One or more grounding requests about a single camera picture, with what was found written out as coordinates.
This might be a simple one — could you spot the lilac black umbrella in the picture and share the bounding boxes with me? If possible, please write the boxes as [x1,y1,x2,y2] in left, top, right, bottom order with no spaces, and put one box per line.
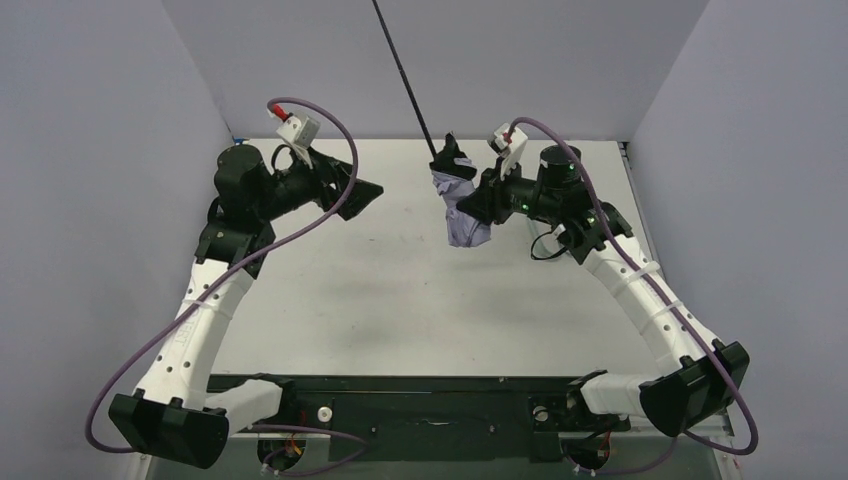
[370,0,491,248]

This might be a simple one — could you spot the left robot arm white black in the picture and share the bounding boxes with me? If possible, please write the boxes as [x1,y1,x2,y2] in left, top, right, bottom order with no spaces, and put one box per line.
[108,144,384,469]

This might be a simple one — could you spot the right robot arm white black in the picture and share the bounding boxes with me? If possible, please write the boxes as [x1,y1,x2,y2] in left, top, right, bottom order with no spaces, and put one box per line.
[429,129,750,437]

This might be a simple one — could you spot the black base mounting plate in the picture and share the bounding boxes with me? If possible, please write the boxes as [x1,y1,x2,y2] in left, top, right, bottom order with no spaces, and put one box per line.
[211,374,631,464]

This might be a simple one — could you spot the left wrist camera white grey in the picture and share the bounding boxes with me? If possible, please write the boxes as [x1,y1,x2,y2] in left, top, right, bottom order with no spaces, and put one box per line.
[268,104,321,169]

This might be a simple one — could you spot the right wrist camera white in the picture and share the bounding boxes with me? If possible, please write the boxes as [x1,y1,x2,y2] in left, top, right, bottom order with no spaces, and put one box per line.
[488,122,528,180]

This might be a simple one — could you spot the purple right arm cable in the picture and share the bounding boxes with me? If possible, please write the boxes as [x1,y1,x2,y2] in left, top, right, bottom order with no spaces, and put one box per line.
[508,117,760,477]

